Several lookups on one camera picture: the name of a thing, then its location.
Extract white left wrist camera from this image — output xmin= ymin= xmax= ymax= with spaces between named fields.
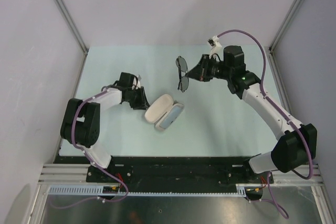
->
xmin=132 ymin=75 xmax=141 ymax=90

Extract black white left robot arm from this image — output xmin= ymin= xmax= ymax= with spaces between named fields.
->
xmin=60 ymin=72 xmax=150 ymax=182

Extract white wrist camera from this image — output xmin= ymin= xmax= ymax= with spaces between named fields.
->
xmin=132 ymin=75 xmax=141 ymax=90
xmin=207 ymin=36 xmax=222 ymax=56

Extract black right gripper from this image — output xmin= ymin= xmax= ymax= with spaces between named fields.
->
xmin=186 ymin=54 xmax=232 ymax=82

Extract blue square cleaning cloth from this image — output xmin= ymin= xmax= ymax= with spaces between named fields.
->
xmin=160 ymin=106 xmax=183 ymax=129

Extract grey slotted cable duct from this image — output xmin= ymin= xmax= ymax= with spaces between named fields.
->
xmin=48 ymin=184 xmax=247 ymax=197

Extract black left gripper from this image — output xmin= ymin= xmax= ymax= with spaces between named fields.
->
xmin=127 ymin=86 xmax=151 ymax=110

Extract aluminium front frame rail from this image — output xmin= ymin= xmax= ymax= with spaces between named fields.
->
xmin=38 ymin=164 xmax=322 ymax=185

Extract black gold aviator sunglasses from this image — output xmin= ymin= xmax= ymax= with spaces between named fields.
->
xmin=175 ymin=56 xmax=189 ymax=92

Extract aluminium post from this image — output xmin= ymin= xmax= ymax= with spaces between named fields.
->
xmin=38 ymin=0 xmax=89 ymax=55
xmin=268 ymin=0 xmax=305 ymax=52

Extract pale green glasses case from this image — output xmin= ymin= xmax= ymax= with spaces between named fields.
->
xmin=144 ymin=94 xmax=184 ymax=132

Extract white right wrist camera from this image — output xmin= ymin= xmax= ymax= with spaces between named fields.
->
xmin=207 ymin=36 xmax=222 ymax=56

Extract left rear aluminium post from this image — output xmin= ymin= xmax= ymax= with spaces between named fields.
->
xmin=38 ymin=0 xmax=89 ymax=55

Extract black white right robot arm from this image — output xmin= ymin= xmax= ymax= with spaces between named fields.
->
xmin=186 ymin=46 xmax=317 ymax=183

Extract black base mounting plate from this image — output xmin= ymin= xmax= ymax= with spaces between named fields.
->
xmin=52 ymin=155 xmax=308 ymax=190

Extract right rear aluminium post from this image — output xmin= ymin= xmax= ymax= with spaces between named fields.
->
xmin=268 ymin=0 xmax=305 ymax=52

